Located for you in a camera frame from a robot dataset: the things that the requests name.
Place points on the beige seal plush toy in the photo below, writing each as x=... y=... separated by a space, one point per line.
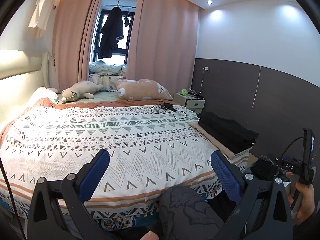
x=80 y=90

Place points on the person's left hand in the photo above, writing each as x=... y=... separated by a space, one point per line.
x=150 y=236

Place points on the person's patterned grey trouser leg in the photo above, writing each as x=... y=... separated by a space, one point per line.
x=185 y=215

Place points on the right pink curtain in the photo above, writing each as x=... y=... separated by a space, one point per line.
x=163 y=43

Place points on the orange floral pillow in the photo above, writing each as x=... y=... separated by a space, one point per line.
x=143 y=89

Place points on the white bedside table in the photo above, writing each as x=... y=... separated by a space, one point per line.
x=190 y=102

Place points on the left pink curtain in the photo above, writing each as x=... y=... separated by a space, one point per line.
x=72 y=40

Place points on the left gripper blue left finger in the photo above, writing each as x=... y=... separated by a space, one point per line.
x=91 y=174

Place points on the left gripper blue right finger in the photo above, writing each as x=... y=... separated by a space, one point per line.
x=229 y=176

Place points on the person's right hand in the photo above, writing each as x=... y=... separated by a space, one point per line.
x=307 y=207

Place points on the hanging white shirt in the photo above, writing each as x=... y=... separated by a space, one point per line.
x=41 y=15

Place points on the folded black clothes stack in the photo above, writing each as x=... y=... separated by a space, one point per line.
x=228 y=132

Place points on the patterned white duvet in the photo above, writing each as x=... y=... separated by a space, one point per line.
x=150 y=151

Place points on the pink curtain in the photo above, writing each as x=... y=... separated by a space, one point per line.
x=72 y=40
x=163 y=43

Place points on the black device with cable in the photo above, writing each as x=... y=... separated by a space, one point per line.
x=163 y=108

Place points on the hanging black jacket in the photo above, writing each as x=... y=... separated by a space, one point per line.
x=112 y=33

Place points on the white pillow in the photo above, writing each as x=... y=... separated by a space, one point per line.
x=40 y=93

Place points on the cream padded headboard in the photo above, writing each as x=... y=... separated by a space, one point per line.
x=22 y=72

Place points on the folded beige cloth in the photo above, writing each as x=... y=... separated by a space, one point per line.
x=227 y=152

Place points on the light green crumpled blanket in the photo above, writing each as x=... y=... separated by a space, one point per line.
x=99 y=67

